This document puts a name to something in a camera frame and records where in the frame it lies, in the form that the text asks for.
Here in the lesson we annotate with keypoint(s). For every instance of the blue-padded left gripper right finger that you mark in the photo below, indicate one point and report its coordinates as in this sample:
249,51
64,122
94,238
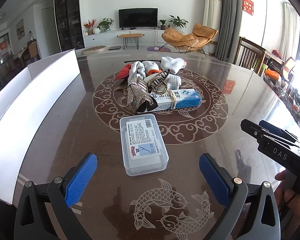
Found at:
262,220

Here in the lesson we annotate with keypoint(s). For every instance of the red flower vase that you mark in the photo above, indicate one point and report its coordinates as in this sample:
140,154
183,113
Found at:
89,26

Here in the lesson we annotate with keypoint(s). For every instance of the small wooden bench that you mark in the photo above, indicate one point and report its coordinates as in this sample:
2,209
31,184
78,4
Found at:
126,37

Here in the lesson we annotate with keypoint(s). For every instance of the orange lounge chair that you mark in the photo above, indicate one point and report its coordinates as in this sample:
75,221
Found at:
200,36

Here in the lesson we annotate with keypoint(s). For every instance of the white floor air conditioner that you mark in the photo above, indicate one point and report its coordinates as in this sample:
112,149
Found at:
212,13

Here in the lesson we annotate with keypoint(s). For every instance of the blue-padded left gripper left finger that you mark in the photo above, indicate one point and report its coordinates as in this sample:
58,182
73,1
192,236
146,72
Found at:
32,220

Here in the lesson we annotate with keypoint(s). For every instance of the white cardboard storage box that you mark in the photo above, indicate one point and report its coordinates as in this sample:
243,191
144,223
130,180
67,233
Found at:
24,103

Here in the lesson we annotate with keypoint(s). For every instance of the white tv cabinet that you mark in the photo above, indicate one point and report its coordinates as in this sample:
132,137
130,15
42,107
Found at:
117,38

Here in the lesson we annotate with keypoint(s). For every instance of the white knit glove pile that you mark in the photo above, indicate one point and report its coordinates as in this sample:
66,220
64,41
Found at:
143,70

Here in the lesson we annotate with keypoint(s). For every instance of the red paper window decoration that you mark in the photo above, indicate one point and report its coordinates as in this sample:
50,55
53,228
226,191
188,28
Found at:
248,7

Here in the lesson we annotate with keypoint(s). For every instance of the rimless glasses with brown cord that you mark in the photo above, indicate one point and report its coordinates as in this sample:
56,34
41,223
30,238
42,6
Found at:
132,61

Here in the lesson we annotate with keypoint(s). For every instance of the blue white toothpaste box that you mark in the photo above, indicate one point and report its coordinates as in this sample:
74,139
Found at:
175,99

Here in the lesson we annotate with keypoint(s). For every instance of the white knit glove orange cuff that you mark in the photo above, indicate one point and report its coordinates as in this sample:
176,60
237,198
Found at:
174,65

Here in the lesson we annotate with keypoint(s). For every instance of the grey curtain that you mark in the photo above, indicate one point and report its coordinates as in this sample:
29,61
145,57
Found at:
228,40

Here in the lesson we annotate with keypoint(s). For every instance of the wooden slatted chair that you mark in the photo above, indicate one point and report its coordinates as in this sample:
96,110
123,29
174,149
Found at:
250,56

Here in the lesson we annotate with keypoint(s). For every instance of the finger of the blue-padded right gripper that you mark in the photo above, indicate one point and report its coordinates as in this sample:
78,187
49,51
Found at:
278,131

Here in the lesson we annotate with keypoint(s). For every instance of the green potted plant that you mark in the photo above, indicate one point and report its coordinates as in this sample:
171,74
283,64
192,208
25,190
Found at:
178,22
105,24

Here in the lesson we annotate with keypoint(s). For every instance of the dark glass display cabinet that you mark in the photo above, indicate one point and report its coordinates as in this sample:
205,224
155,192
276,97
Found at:
68,24

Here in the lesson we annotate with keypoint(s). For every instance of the green potted plant left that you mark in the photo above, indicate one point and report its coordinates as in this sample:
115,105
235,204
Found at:
105,24

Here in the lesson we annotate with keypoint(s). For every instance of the black flat television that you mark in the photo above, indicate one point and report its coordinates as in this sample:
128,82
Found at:
138,17

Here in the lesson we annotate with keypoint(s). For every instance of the patterned fabric bow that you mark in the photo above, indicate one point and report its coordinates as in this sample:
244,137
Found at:
139,99

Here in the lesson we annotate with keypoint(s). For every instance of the green potted plant right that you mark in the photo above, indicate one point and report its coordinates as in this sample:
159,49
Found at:
178,22

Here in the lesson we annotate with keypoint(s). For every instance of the clear plastic box with label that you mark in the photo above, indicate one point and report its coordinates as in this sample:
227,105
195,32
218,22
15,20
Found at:
143,148

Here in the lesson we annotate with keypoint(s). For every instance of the person's right hand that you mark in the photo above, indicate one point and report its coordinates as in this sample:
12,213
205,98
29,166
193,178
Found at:
287,196

